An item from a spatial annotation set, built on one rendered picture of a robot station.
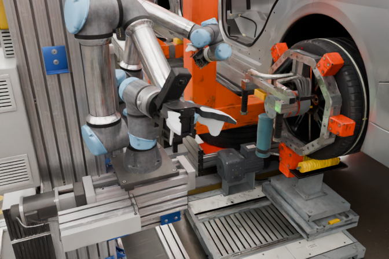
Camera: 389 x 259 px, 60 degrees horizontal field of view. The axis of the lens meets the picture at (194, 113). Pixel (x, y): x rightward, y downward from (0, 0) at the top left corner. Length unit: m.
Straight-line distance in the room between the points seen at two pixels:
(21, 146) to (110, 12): 0.59
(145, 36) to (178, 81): 0.36
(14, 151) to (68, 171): 0.23
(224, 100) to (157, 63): 1.23
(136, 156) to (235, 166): 1.03
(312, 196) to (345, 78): 0.84
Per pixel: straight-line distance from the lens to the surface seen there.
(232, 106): 2.24
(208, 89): 2.12
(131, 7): 1.10
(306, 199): 2.22
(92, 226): 1.25
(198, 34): 1.41
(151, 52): 1.05
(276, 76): 1.82
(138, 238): 1.93
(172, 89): 0.76
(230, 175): 2.21
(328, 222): 2.20
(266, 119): 1.96
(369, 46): 1.64
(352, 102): 1.72
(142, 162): 1.29
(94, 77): 1.11
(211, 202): 2.35
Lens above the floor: 1.54
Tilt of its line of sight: 24 degrees down
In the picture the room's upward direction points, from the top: straight up
